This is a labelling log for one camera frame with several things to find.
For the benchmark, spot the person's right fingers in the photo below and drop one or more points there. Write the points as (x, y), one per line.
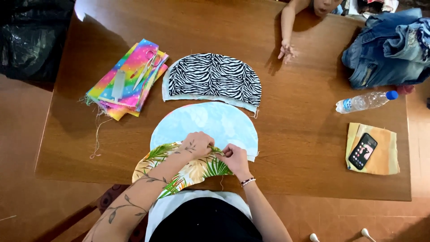
(226, 153)

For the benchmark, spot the black smartphone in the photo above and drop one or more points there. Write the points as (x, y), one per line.
(362, 151)

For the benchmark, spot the light blue cloud fabric piece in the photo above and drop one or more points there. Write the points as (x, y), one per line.
(215, 122)

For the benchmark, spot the white earphones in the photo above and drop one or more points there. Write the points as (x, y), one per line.
(339, 235)

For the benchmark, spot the stack of rainbow fabric pieces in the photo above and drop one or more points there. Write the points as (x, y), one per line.
(129, 84)

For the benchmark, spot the pile of denim clothes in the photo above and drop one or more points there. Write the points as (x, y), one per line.
(389, 50)

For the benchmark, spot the person's right hand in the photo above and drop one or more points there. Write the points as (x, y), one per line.
(237, 160)

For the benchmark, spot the clear plastic water bottle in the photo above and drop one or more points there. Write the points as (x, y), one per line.
(364, 101)

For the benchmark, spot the translucent plastic ruler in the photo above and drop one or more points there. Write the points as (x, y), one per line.
(118, 85)

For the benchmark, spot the tropical leaf print fabric piece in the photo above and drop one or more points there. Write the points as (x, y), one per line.
(198, 171)

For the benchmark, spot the person's left hand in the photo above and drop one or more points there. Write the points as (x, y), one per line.
(196, 144)

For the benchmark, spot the person's white and black clothing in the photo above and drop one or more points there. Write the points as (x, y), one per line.
(201, 218)

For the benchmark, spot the zebra print fabric piece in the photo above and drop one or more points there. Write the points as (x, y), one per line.
(215, 77)

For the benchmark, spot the black plastic bag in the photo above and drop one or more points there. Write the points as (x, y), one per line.
(32, 37)

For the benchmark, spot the orange yellow fabric piece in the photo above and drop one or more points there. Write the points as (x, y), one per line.
(383, 154)

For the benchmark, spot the silver scissors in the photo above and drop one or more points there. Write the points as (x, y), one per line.
(146, 68)

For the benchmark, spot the red pen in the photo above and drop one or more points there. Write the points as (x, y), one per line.
(134, 74)

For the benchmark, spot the person's left fingers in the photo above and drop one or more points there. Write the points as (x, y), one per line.
(209, 145)

